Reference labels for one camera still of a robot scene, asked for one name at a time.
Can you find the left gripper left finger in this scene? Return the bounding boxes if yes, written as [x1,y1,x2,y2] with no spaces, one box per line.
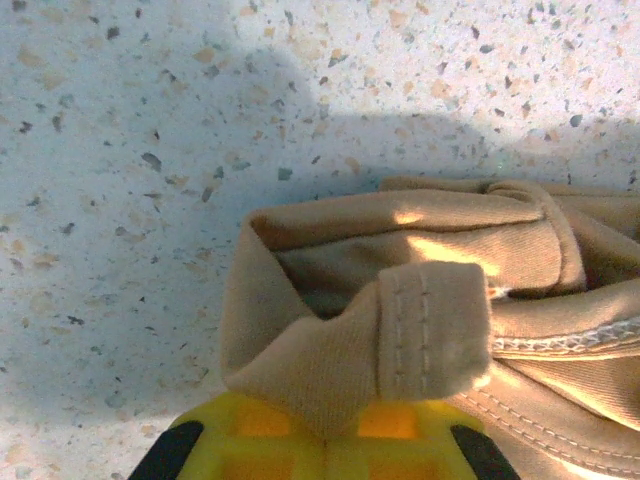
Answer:
[127,392,326,480]

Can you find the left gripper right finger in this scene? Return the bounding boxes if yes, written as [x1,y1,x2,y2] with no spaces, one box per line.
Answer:
[324,398,521,480]

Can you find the tan t-shirt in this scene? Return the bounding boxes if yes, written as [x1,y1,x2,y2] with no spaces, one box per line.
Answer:
[219,174,640,480]

